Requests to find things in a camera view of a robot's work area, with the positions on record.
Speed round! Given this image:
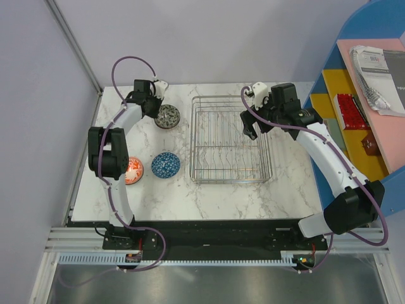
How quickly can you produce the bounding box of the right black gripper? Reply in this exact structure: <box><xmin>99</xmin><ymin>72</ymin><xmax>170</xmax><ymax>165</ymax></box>
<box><xmin>240</xmin><ymin>92</ymin><xmax>284</xmax><ymax>141</ymax></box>

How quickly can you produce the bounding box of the leaf pattern bowl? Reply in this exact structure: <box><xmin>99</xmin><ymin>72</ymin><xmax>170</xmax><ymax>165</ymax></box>
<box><xmin>154</xmin><ymin>104</ymin><xmax>181</xmax><ymax>129</ymax></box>

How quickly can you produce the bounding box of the metal wire dish rack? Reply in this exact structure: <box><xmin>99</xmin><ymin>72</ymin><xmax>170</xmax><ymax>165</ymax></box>
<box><xmin>189</xmin><ymin>95</ymin><xmax>272</xmax><ymax>184</ymax></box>

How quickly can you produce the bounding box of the blue triangle pattern bowl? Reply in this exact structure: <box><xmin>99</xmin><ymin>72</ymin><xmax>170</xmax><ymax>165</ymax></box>
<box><xmin>151</xmin><ymin>152</ymin><xmax>181</xmax><ymax>179</ymax></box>

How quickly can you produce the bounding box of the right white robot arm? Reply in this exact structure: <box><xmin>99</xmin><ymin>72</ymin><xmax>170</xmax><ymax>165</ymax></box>
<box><xmin>240</xmin><ymin>82</ymin><xmax>389</xmax><ymax>250</ymax></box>

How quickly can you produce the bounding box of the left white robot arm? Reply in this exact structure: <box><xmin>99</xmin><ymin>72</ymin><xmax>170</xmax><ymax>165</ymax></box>
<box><xmin>87</xmin><ymin>80</ymin><xmax>168</xmax><ymax>249</ymax></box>

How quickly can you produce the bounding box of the orange floral bowl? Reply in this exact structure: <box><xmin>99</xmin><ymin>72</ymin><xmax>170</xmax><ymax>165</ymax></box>
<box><xmin>125</xmin><ymin>156</ymin><xmax>144</xmax><ymax>186</ymax></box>

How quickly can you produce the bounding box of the pale green box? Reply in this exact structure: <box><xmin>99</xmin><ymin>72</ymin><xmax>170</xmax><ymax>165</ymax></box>
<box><xmin>323</xmin><ymin>118</ymin><xmax>347</xmax><ymax>151</ymax></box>

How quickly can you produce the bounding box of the red patterned box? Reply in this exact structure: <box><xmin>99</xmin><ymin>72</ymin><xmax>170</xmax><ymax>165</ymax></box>
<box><xmin>333</xmin><ymin>94</ymin><xmax>370</xmax><ymax>130</ymax></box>

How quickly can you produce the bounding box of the brown small toy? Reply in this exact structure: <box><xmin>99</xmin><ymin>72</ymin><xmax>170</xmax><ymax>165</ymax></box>
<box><xmin>361</xmin><ymin>133</ymin><xmax>381</xmax><ymax>156</ymax></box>

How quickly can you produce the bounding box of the aluminium corner profile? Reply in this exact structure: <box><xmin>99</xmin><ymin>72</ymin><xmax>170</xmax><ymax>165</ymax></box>
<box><xmin>44</xmin><ymin>0</ymin><xmax>104</xmax><ymax>94</ymax></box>

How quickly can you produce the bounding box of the blue wooden shelf unit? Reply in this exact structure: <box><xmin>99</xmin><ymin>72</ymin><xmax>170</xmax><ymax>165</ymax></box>
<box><xmin>304</xmin><ymin>1</ymin><xmax>404</xmax><ymax>217</ymax></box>

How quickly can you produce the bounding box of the spiral bound booklet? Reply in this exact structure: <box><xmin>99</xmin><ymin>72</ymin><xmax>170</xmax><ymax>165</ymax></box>
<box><xmin>349</xmin><ymin>45</ymin><xmax>404</xmax><ymax>117</ymax></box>

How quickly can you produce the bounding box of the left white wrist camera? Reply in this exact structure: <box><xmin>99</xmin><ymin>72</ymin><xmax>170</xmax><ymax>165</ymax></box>
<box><xmin>152</xmin><ymin>80</ymin><xmax>169</xmax><ymax>100</ymax></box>

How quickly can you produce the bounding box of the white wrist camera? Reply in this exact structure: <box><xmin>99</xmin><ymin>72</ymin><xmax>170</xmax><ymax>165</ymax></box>
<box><xmin>152</xmin><ymin>80</ymin><xmax>169</xmax><ymax>100</ymax></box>
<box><xmin>246</xmin><ymin>82</ymin><xmax>270</xmax><ymax>110</ymax></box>

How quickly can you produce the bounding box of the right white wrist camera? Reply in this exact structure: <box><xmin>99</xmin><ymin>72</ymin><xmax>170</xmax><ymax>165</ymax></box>
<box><xmin>246</xmin><ymin>82</ymin><xmax>270</xmax><ymax>110</ymax></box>

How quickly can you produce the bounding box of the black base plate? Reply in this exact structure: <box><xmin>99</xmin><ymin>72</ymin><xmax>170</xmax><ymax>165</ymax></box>
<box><xmin>103</xmin><ymin>219</ymin><xmax>327</xmax><ymax>260</ymax></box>

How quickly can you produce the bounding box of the aluminium rail frame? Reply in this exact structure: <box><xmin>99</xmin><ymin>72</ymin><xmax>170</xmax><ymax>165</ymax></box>
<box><xmin>45</xmin><ymin>227</ymin><xmax>389</xmax><ymax>254</ymax></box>

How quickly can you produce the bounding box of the white cable duct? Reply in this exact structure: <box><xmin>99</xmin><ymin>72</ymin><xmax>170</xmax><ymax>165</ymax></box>
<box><xmin>58</xmin><ymin>250</ymin><xmax>317</xmax><ymax>266</ymax></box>

